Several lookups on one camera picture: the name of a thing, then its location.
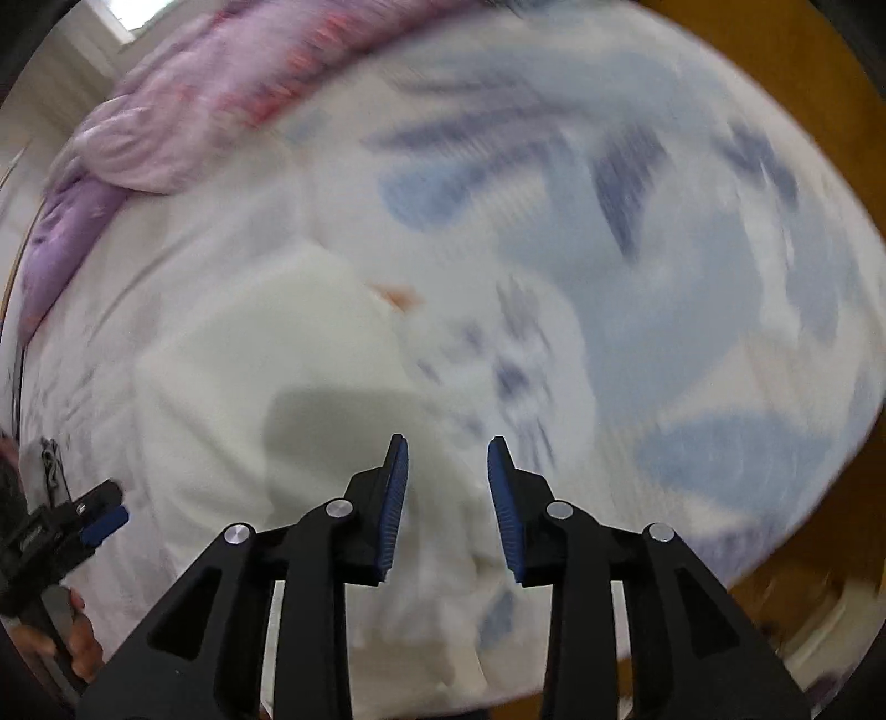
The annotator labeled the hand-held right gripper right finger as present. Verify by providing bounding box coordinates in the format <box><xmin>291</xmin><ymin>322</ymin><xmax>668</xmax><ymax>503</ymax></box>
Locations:
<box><xmin>486</xmin><ymin>436</ymin><xmax>811</xmax><ymax>720</ymax></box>

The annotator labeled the white knit garment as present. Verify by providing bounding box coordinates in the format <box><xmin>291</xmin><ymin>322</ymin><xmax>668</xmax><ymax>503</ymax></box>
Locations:
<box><xmin>135</xmin><ymin>245</ymin><xmax>596</xmax><ymax>720</ymax></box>

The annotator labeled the blue leaf print blanket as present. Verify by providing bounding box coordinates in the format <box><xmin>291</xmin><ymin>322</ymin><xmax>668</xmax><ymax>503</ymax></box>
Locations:
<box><xmin>14</xmin><ymin>0</ymin><xmax>886</xmax><ymax>720</ymax></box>

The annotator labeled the window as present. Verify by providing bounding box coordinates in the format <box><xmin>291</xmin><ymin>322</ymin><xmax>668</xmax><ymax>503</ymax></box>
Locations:
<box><xmin>104</xmin><ymin>0</ymin><xmax>215</xmax><ymax>46</ymax></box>

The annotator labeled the purple floral quilt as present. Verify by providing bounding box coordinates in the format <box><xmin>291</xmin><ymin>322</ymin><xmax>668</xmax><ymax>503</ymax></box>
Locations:
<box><xmin>17</xmin><ymin>0</ymin><xmax>527</xmax><ymax>340</ymax></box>

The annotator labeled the person's left hand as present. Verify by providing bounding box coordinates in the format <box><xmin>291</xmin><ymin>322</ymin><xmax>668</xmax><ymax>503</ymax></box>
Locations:
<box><xmin>12</xmin><ymin>587</ymin><xmax>106</xmax><ymax>683</ymax></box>

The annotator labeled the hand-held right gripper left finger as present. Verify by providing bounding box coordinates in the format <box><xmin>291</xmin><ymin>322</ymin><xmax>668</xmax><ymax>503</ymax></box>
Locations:
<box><xmin>76</xmin><ymin>434</ymin><xmax>411</xmax><ymax>720</ymax></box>

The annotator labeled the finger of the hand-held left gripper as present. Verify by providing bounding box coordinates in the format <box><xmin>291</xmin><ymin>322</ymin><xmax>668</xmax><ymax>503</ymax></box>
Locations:
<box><xmin>69</xmin><ymin>482</ymin><xmax>131</xmax><ymax>549</ymax></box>

